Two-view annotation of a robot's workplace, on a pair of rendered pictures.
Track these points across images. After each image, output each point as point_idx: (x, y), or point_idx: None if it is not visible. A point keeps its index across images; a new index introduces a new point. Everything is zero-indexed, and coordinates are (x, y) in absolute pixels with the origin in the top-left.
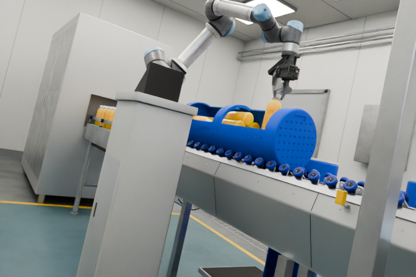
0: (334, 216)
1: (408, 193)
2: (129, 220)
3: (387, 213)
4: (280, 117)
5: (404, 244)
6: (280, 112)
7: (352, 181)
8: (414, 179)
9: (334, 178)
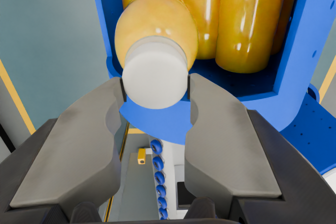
0: (149, 136)
1: (320, 151)
2: None
3: None
4: (120, 111)
5: (153, 174)
6: (131, 105)
7: (158, 168)
8: (332, 172)
9: (155, 152)
